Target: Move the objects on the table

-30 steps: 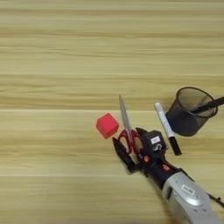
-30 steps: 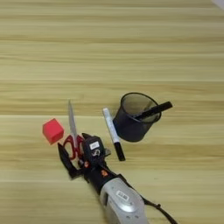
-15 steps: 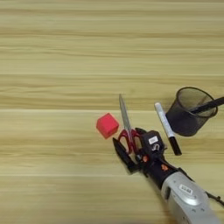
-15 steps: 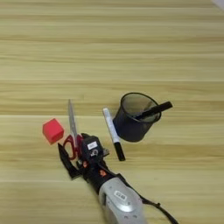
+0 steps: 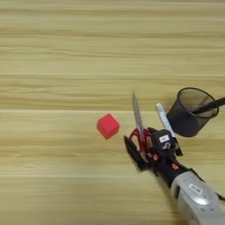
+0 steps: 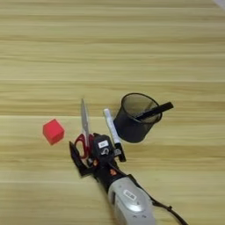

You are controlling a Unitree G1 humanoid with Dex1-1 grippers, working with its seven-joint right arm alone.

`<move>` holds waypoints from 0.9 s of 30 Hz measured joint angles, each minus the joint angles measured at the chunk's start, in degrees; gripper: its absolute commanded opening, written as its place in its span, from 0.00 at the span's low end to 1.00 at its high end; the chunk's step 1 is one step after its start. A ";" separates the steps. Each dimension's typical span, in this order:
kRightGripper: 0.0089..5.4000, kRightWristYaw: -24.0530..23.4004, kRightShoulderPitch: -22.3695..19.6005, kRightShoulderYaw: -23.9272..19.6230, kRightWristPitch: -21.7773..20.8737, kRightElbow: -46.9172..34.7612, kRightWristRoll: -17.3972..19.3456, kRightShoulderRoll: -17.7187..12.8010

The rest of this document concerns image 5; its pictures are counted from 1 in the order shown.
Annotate black mesh pen cup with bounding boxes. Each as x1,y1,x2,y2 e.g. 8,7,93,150
165,86,221,138

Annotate white marker with black cap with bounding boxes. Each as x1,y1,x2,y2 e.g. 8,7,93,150
155,102,178,138

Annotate red cube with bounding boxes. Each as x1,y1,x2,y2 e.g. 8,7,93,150
96,112,121,141

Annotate red handled scissors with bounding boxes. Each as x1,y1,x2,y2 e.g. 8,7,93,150
129,92,153,154

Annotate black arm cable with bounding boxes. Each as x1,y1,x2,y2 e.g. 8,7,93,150
214,191,225,202

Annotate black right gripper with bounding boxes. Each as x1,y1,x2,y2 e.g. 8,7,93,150
123,127,205,189

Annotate black marker pen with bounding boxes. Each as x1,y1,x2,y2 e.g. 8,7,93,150
190,97,225,115

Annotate black box with white label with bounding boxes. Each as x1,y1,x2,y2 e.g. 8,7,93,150
150,128,179,156

